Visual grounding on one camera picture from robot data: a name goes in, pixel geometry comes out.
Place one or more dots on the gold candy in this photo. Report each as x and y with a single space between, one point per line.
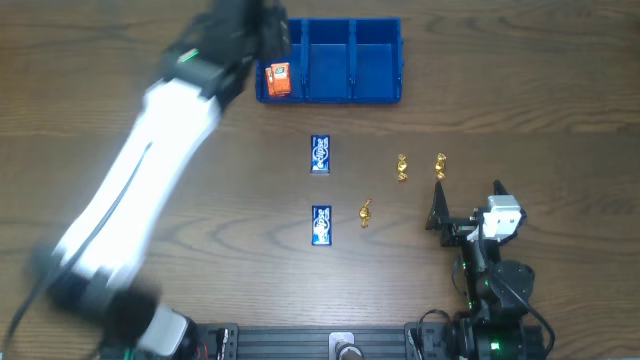
365 213
440 166
402 167

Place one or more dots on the blue tray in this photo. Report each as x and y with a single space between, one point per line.
327 75

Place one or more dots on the orange candy box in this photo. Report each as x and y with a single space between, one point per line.
281 80
268 82

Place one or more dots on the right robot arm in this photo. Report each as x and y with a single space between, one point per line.
510 285

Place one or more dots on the mounting rail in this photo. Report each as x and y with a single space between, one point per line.
290 342

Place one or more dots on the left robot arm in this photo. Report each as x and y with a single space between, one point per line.
150 165

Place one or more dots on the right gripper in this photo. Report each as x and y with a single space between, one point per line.
455 232

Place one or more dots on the blue candy pack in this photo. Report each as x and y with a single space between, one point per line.
320 155
321 225

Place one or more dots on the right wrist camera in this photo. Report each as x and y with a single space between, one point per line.
500 217

